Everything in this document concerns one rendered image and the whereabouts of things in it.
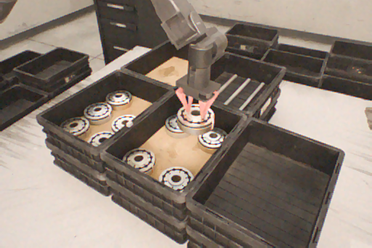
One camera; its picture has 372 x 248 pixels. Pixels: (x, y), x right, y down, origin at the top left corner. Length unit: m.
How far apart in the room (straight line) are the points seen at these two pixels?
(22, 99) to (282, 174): 1.83
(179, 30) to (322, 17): 3.46
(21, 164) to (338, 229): 1.12
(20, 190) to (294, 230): 0.89
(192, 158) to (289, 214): 0.33
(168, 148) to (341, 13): 3.32
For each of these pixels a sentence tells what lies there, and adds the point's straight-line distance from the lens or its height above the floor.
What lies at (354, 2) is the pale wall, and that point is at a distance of 4.02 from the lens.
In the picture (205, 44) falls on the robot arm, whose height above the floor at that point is 1.25.
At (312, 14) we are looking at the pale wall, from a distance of 4.09.
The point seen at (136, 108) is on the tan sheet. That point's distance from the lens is 1.22.
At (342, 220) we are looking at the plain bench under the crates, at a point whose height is 0.70.
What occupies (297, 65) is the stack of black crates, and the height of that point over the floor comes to 0.52.
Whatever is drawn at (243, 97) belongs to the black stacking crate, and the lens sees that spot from 1.28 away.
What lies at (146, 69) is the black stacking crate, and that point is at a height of 0.86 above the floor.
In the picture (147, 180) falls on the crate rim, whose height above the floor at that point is 0.93.
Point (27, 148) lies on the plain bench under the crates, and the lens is 1.37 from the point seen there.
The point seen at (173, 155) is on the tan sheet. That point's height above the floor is 0.83.
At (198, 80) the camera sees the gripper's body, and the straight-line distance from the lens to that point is 0.73.
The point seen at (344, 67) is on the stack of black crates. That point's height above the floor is 0.51.
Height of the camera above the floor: 1.54
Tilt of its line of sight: 36 degrees down
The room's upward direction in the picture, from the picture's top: straight up
